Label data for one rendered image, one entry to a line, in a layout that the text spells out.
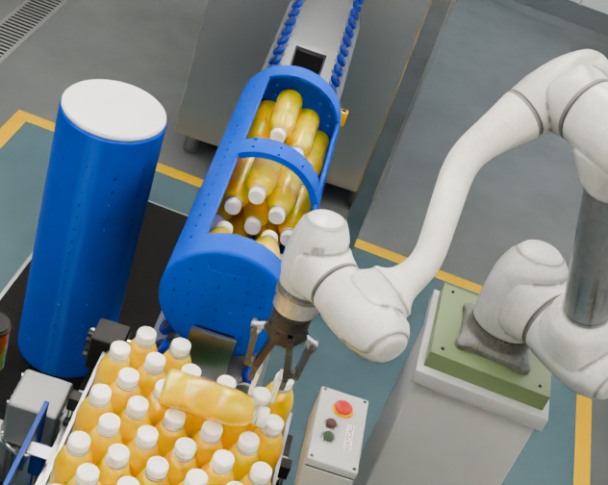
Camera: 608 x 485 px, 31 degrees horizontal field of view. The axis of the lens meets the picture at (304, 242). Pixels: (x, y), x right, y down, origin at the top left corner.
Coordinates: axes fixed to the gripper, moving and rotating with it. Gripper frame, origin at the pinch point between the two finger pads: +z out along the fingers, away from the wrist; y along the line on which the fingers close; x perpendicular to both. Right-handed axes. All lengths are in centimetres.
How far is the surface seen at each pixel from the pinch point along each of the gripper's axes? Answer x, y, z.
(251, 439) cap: 12.5, -0.3, 2.8
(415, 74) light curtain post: -165, -21, 8
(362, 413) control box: -3.6, -20.3, 3.0
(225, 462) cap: 19.8, 3.1, 2.7
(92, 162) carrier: -77, 57, 18
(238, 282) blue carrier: -22.4, 11.4, -3.6
